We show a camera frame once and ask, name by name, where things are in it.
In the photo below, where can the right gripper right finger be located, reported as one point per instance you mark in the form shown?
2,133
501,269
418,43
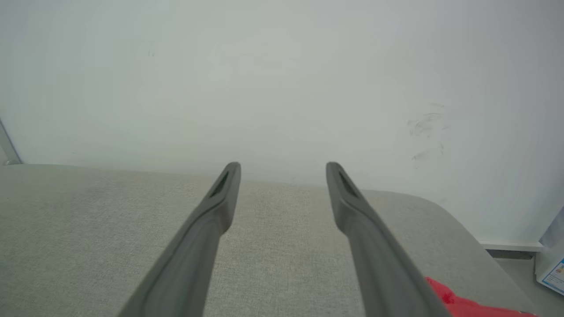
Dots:
379,264

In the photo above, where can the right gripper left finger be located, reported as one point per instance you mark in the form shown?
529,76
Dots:
189,264

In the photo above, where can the white and red garment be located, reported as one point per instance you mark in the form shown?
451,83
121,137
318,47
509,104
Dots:
467,306

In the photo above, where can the white box with blue label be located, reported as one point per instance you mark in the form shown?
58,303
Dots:
553,268

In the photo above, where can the grey metal pole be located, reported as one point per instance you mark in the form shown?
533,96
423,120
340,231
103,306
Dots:
9,147

